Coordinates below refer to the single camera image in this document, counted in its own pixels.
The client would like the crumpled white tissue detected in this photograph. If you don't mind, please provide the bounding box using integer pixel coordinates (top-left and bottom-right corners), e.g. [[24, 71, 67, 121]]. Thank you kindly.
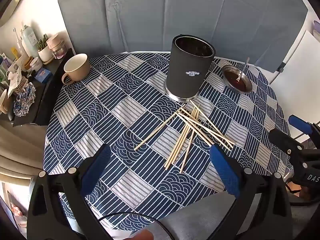
[[6, 66, 22, 98]]

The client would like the white electric toothbrush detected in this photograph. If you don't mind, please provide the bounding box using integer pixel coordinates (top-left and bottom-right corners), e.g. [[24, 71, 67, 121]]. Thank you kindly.
[[13, 27, 23, 54]]

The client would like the small blue box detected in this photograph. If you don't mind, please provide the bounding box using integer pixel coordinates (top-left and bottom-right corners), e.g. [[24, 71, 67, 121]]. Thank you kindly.
[[34, 69, 52, 83]]

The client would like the blue white patterned tablecloth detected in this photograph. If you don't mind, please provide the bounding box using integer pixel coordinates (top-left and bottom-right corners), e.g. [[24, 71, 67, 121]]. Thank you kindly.
[[43, 52, 293, 232]]

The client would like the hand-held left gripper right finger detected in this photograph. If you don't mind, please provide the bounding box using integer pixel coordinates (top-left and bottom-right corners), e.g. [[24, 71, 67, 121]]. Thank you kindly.
[[207, 144, 293, 240]]

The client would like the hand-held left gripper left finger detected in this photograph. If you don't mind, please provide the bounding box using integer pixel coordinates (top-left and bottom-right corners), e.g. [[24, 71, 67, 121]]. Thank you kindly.
[[27, 144, 112, 240]]

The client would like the black stand clamp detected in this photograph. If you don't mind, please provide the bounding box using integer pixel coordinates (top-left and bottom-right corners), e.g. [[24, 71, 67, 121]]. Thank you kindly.
[[271, 62, 286, 83]]

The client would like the pink glass jar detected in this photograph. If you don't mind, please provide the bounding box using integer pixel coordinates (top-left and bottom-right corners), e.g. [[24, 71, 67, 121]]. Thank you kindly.
[[47, 34, 67, 59]]

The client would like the person's left hand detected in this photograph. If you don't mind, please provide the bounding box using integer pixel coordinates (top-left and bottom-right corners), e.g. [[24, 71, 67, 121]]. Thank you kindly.
[[130, 231, 154, 240]]

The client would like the small white jar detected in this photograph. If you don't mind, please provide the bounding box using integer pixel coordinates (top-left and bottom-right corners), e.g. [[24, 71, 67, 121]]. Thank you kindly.
[[29, 57, 44, 73]]

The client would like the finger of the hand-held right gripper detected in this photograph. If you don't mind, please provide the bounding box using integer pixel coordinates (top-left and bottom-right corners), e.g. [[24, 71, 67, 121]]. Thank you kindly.
[[288, 114, 320, 137], [268, 128, 304, 155]]

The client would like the beige ceramic mug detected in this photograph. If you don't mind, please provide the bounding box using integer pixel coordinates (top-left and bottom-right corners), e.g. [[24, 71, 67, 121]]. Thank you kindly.
[[61, 53, 91, 85]]

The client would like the black cylindrical utensil holder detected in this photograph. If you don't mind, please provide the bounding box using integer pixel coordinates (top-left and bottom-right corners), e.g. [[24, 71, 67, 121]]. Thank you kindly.
[[164, 34, 216, 102]]

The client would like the beige curtain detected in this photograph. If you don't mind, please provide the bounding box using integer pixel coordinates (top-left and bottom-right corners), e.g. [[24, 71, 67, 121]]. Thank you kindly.
[[0, 124, 48, 179]]

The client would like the succulent in white pot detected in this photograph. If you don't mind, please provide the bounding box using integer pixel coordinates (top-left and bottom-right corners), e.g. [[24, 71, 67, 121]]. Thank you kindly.
[[37, 34, 55, 63]]

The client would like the white panel board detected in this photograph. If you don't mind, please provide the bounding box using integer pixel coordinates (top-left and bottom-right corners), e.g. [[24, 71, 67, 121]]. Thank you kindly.
[[269, 30, 320, 140]]

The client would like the pile of wooden chopsticks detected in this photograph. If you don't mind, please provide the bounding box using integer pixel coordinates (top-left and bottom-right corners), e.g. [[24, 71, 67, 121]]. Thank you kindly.
[[134, 99, 236, 173]]

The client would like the white pump bottle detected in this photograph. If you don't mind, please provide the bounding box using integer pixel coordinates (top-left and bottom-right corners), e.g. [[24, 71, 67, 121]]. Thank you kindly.
[[21, 25, 39, 57]]

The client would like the grey backdrop cloth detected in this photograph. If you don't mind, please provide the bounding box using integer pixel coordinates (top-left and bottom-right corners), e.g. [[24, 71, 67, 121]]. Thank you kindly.
[[54, 0, 309, 67]]

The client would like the metal spoon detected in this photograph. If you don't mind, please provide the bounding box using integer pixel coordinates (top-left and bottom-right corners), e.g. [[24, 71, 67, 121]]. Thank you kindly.
[[235, 57, 250, 83]]

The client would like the black side shelf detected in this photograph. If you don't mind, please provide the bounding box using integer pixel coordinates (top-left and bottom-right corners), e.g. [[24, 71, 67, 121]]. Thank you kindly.
[[0, 49, 75, 126]]

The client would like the metal bowl with dark sauce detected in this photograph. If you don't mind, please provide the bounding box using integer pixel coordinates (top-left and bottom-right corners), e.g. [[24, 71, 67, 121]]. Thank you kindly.
[[222, 64, 253, 95]]

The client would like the person's grey trouser leg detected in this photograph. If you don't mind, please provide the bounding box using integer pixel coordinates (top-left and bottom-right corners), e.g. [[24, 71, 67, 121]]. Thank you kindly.
[[146, 191, 238, 240]]

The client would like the orange brown object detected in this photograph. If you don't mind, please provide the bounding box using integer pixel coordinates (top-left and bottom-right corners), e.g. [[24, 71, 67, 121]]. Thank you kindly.
[[285, 179, 312, 201]]

